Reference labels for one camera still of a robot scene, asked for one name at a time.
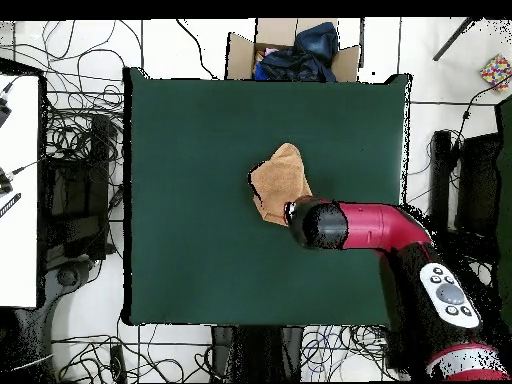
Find cardboard box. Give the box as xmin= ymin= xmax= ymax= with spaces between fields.
xmin=225 ymin=17 xmax=363 ymax=83

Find dark blue garment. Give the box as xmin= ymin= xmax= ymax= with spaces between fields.
xmin=253 ymin=21 xmax=341 ymax=83

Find multicoloured patterned bundle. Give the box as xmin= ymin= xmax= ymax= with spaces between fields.
xmin=479 ymin=53 xmax=512 ymax=93

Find black metal bar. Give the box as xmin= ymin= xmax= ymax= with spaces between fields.
xmin=431 ymin=17 xmax=479 ymax=62

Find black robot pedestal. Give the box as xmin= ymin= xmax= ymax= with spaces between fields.
xmin=210 ymin=325 xmax=304 ymax=383

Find dark green table cloth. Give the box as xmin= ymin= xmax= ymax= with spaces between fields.
xmin=121 ymin=66 xmax=413 ymax=327
xmin=494 ymin=95 xmax=512 ymax=321

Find orange terry towel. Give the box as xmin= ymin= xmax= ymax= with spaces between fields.
xmin=248 ymin=142 xmax=314 ymax=228

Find black equipment stand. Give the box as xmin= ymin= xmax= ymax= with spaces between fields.
xmin=427 ymin=129 xmax=501 ymax=249
xmin=39 ymin=114 xmax=123 ymax=273

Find blue and black cable tangle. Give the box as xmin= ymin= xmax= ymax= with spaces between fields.
xmin=300 ymin=324 xmax=397 ymax=381

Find black connector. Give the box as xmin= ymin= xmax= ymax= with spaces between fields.
xmin=0 ymin=166 xmax=16 ymax=197

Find black power strip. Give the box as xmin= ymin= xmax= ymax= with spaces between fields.
xmin=108 ymin=343 xmax=128 ymax=384

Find black cable with plug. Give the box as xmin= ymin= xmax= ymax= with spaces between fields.
xmin=449 ymin=77 xmax=512 ymax=161

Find pink and yellow garment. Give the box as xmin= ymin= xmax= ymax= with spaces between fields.
xmin=255 ymin=46 xmax=281 ymax=64

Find long black cable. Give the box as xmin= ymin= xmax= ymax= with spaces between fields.
xmin=175 ymin=18 xmax=219 ymax=80

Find black device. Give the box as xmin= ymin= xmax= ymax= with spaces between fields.
xmin=0 ymin=95 xmax=13 ymax=129

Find black ribbed strip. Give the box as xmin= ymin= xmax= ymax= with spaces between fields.
xmin=0 ymin=192 xmax=22 ymax=219

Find white table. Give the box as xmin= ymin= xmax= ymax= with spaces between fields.
xmin=0 ymin=73 xmax=41 ymax=309

